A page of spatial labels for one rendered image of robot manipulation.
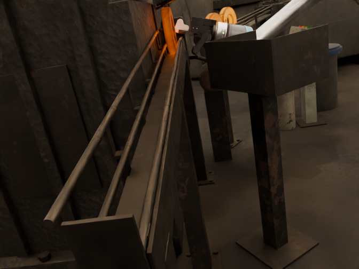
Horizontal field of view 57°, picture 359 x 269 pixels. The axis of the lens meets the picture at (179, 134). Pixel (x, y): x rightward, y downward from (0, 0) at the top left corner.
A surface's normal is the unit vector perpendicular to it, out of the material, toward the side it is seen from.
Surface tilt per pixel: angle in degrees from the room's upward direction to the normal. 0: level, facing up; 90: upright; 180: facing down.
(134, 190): 6
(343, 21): 90
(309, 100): 90
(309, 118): 90
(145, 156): 6
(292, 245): 0
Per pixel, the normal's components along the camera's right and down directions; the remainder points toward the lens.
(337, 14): 0.20, 0.30
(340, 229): -0.17, -0.93
